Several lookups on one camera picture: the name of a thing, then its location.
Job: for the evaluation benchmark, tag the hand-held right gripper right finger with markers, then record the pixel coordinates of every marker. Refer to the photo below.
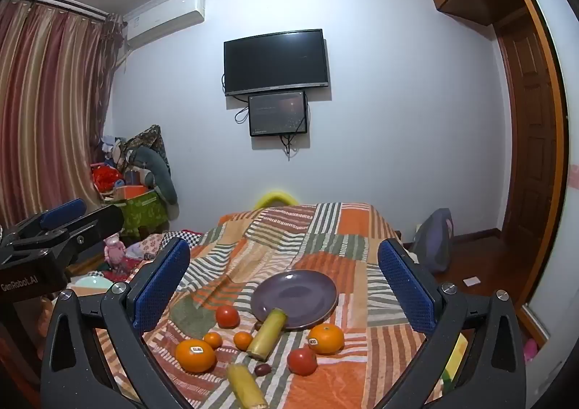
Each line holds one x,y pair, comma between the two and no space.
405,287

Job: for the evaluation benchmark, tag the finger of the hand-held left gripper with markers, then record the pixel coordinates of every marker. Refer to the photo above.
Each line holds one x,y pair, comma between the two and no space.
63,213
97,221

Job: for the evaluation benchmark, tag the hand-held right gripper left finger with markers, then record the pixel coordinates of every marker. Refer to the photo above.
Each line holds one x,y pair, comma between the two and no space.
163,284

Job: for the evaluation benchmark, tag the red tomato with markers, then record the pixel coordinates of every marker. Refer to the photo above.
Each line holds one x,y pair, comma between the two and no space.
302,361
227,317

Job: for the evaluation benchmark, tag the small mandarin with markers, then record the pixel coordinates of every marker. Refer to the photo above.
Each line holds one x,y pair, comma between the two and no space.
243,340
212,340

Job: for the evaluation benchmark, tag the large orange with sticker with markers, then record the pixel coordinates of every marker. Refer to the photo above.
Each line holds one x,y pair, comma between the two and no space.
195,357
326,340

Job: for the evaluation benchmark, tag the purple ceramic plate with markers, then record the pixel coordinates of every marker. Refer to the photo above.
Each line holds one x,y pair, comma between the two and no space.
298,296

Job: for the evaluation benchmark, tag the yellow corn cob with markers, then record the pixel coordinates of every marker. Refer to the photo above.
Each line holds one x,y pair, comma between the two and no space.
245,384
266,333

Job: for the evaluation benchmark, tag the pink doll toy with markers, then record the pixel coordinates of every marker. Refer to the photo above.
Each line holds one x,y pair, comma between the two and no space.
115,251

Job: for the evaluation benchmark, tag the floral cloth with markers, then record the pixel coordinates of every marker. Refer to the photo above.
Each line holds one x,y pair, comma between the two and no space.
144,246

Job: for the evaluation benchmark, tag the red bag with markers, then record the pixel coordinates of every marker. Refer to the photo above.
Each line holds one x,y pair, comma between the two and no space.
106,177

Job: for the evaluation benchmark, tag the orange cardboard box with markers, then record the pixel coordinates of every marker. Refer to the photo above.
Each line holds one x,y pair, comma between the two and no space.
131,192

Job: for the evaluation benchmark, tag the green patterned box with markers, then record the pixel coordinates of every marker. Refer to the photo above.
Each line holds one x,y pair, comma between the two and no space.
142,212

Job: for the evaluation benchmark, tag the black white checkered cloth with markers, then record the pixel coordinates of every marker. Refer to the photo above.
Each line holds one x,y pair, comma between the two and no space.
183,238

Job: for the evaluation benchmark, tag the grey bag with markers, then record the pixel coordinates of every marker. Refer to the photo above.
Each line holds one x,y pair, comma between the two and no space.
432,241

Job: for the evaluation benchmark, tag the pale green basin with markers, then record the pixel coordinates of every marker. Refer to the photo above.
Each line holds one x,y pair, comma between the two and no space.
92,284

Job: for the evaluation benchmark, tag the white paper sheet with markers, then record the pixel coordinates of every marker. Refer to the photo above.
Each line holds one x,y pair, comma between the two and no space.
472,281

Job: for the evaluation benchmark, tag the grey stuffed toy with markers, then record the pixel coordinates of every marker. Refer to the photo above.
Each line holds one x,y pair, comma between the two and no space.
156,169

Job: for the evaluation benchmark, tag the dark patterned cloth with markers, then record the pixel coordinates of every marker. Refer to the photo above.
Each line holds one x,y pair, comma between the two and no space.
147,137

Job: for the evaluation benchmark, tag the striped patchwork blanket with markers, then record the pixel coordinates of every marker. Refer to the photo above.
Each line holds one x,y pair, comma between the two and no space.
316,232

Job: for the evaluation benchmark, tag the striped red curtain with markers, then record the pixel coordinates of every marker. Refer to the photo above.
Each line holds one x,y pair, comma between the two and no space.
45,97

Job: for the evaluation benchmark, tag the pink plastic object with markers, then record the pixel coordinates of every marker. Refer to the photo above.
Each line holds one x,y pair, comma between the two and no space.
530,350

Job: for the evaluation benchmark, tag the yellow round object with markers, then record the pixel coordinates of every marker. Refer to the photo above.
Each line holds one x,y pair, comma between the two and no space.
276,197

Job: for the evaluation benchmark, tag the brown wooden door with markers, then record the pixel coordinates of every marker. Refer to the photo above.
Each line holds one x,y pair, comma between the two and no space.
529,142

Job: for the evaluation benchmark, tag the white air conditioner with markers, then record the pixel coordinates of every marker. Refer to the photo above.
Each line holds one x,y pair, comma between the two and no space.
165,18

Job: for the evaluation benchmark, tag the small black wall monitor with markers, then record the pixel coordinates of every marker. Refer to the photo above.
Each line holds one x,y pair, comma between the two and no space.
278,113

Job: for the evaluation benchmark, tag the black wall television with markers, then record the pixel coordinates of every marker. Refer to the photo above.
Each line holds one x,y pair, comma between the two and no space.
276,61

